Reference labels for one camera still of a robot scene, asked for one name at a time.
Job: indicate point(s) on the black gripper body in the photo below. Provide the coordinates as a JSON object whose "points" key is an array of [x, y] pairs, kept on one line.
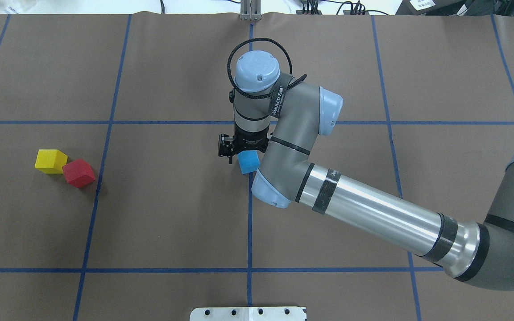
{"points": [[249, 141]]}

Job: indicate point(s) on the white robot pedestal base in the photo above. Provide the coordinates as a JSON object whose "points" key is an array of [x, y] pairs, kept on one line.
{"points": [[263, 313]]}

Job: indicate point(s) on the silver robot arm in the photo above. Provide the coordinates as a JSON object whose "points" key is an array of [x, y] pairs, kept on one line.
{"points": [[282, 118]]}

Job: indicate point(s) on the red wooden cube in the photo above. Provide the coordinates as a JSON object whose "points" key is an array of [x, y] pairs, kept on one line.
{"points": [[78, 173]]}

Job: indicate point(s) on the yellow wooden cube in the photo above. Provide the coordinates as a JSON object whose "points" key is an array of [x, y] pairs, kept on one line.
{"points": [[50, 161]]}

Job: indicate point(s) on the aluminium frame post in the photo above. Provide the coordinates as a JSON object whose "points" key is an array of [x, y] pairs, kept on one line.
{"points": [[250, 10]]}

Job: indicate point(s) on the blue tape grid lines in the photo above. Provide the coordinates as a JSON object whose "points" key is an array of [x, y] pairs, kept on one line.
{"points": [[168, 226]]}

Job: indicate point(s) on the blue wooden cube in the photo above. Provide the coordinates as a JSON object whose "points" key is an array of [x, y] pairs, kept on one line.
{"points": [[249, 161]]}

